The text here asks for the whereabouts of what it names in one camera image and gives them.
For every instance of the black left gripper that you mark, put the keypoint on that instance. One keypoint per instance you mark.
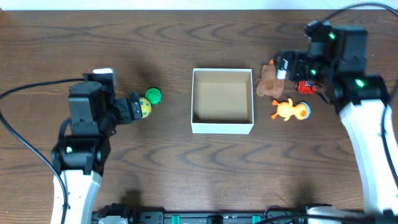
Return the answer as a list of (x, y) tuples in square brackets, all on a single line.
[(135, 108)]

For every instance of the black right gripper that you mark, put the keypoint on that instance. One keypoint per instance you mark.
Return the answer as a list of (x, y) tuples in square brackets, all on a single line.
[(288, 64)]

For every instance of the yellow ball with blue letters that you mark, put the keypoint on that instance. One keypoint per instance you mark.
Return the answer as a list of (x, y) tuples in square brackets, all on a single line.
[(146, 107)]

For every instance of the brown plush toy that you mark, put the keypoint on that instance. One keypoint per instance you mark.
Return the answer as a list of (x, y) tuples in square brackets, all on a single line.
[(268, 84)]

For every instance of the red toy car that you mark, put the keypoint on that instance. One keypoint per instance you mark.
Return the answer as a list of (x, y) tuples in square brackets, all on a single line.
[(306, 87)]

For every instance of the orange rubber duck toy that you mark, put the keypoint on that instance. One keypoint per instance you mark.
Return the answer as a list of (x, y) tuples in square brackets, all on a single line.
[(287, 109)]

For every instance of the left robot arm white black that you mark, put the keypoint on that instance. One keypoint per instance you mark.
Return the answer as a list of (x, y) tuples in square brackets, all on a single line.
[(83, 147)]

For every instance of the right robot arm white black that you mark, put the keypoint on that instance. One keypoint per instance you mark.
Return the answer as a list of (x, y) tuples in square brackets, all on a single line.
[(336, 60)]

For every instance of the green lattice plastic ball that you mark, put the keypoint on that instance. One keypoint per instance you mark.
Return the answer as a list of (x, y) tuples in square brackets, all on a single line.
[(154, 96)]

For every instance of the white cardboard box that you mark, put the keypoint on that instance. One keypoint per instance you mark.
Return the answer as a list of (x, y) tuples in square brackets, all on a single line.
[(222, 101)]

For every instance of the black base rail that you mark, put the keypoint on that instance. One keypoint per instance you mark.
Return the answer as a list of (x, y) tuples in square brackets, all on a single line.
[(118, 213)]

